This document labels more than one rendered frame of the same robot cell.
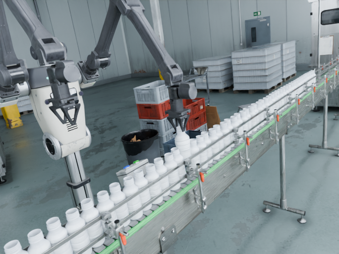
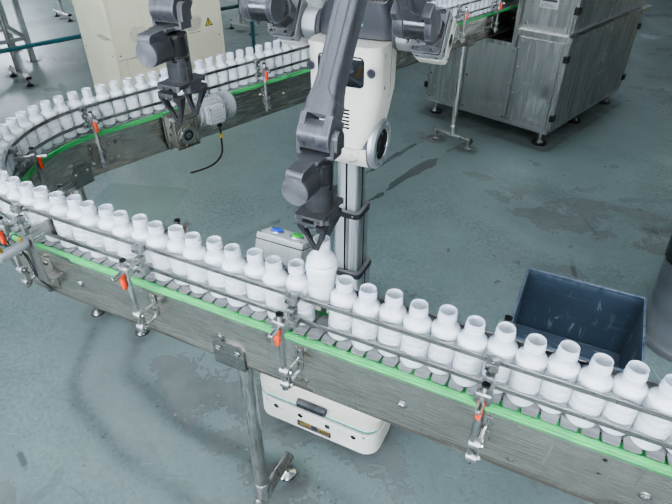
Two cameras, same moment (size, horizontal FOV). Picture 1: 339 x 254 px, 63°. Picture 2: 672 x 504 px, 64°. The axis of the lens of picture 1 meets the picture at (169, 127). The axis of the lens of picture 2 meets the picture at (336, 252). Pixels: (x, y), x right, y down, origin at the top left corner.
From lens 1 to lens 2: 1.39 m
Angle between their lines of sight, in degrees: 67
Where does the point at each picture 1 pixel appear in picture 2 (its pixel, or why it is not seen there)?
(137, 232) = (178, 301)
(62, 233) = (104, 224)
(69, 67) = (143, 45)
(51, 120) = not seen: hidden behind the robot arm
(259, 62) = not seen: outside the picture
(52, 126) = not seen: hidden behind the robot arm
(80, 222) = (119, 231)
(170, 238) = (230, 357)
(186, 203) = (275, 350)
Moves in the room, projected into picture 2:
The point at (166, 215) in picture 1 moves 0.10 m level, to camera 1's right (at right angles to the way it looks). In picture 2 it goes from (229, 328) to (235, 356)
